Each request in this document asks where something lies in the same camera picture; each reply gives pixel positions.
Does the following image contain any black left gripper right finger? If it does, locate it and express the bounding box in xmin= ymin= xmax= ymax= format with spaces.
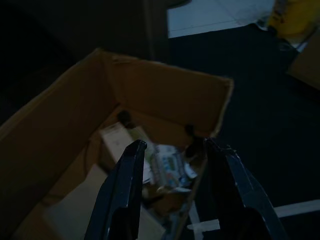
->
xmin=203 ymin=137 xmax=288 ymax=240

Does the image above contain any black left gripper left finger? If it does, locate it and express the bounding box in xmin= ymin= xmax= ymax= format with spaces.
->
xmin=83 ymin=139 xmax=148 ymax=240

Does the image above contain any yellow plastic bin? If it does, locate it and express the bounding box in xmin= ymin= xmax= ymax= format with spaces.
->
xmin=266 ymin=0 xmax=320 ymax=36

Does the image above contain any white carton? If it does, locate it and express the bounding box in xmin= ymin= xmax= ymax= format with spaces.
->
xmin=98 ymin=122 xmax=148 ymax=171

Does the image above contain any pale cardboard piece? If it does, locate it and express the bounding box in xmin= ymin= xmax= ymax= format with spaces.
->
xmin=42 ymin=163 xmax=166 ymax=240

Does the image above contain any white floor tape marking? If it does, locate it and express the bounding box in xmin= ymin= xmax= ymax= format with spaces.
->
xmin=187 ymin=199 xmax=320 ymax=238

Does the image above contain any brown cardboard scrap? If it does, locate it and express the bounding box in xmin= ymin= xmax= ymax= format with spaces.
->
xmin=143 ymin=186 xmax=193 ymax=218

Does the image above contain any printed plastic wrapper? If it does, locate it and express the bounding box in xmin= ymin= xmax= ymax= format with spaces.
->
xmin=142 ymin=143 xmax=201 ymax=187

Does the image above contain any dark blue carpet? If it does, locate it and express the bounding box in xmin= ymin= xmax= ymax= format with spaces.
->
xmin=147 ymin=14 xmax=320 ymax=240

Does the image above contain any large open cardboard box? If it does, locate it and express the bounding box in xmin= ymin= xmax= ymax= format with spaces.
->
xmin=0 ymin=47 xmax=235 ymax=240

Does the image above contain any flat brown cardboard box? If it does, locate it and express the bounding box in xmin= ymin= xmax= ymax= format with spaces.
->
xmin=286 ymin=31 xmax=320 ymax=92

